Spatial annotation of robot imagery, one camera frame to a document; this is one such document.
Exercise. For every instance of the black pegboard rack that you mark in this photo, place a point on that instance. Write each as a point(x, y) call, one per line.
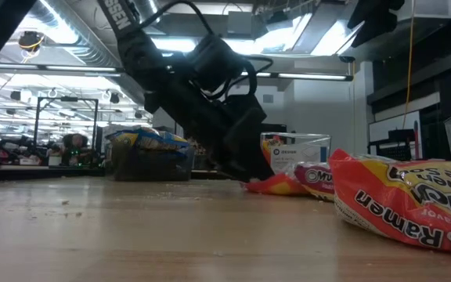
point(395, 150)

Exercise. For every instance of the black aluminium table frame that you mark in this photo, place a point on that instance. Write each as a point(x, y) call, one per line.
point(33, 174)

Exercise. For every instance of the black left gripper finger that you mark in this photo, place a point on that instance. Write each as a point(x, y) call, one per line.
point(221, 166)
point(249, 156)

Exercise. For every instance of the person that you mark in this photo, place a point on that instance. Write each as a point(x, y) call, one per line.
point(74, 142)

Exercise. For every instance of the clear plastic bin with label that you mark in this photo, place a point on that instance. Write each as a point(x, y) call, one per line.
point(300, 154)

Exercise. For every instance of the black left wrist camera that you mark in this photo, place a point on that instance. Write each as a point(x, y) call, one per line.
point(213, 62)

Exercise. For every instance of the red Maruchan ramen pack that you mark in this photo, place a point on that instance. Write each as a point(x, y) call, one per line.
point(315, 180)

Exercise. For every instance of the whiteboard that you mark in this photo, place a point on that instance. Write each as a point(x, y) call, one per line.
point(394, 127)

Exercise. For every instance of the dark smoked plastic bin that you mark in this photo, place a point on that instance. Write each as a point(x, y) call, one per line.
point(151, 166)

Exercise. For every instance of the black monitor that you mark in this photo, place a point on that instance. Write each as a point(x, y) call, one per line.
point(276, 128)

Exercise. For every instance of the black metal rig frame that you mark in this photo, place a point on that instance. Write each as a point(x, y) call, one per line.
point(66, 99)

